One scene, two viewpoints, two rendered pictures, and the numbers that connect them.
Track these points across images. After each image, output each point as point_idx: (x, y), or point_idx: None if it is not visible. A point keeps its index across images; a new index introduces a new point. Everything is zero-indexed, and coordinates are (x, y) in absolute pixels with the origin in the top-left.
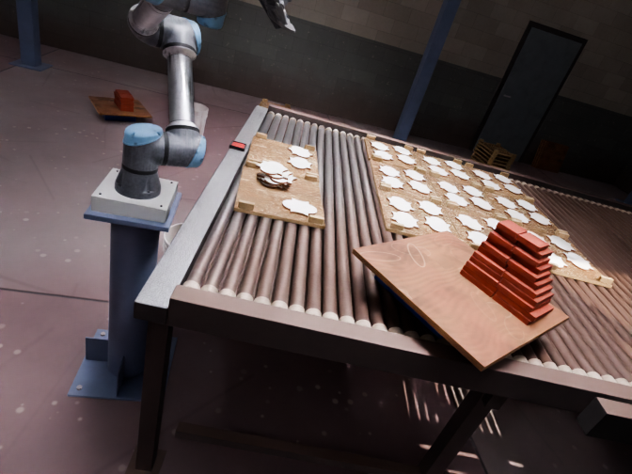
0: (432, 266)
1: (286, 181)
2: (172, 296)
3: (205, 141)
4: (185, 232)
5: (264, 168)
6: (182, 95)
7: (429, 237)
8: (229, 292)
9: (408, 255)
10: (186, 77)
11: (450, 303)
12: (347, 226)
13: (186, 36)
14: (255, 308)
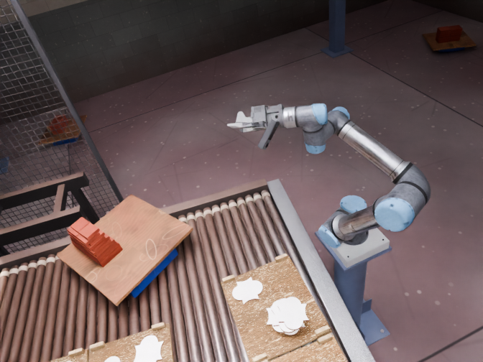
0: (141, 243)
1: (272, 307)
2: (264, 179)
3: (322, 229)
4: (295, 220)
5: (295, 302)
6: (353, 212)
7: (136, 279)
8: (248, 198)
9: (156, 244)
10: (360, 211)
11: (136, 220)
12: (205, 314)
13: (381, 199)
14: (231, 191)
